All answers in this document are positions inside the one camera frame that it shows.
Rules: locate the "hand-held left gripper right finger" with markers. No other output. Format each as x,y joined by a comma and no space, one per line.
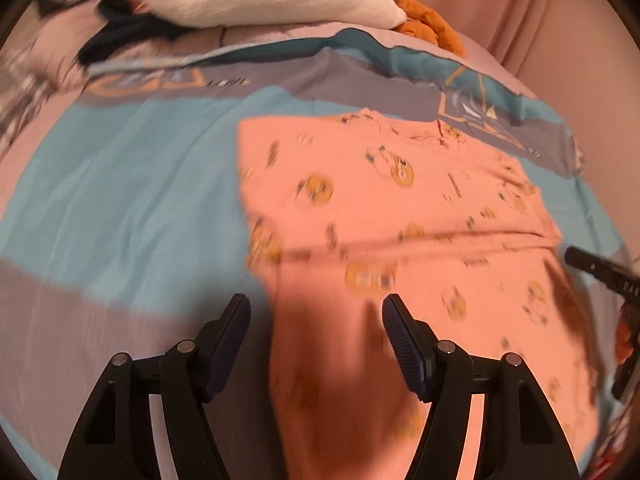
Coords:
405,345

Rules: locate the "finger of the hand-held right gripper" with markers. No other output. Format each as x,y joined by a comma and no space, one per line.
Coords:
600,267
621,382

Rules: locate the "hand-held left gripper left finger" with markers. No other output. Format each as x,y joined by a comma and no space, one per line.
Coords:
230,340

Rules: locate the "pink cartoon print garment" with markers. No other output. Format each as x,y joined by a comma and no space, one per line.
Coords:
400,220

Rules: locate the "blue grey printed bedsheet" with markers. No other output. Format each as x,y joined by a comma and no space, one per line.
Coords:
125,185

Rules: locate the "pink curtain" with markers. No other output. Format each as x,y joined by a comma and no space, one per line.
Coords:
525,10

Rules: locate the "orange plush toy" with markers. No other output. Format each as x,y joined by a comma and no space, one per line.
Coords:
430,22

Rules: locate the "dark navy cloth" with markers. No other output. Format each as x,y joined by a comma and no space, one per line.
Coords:
130,25

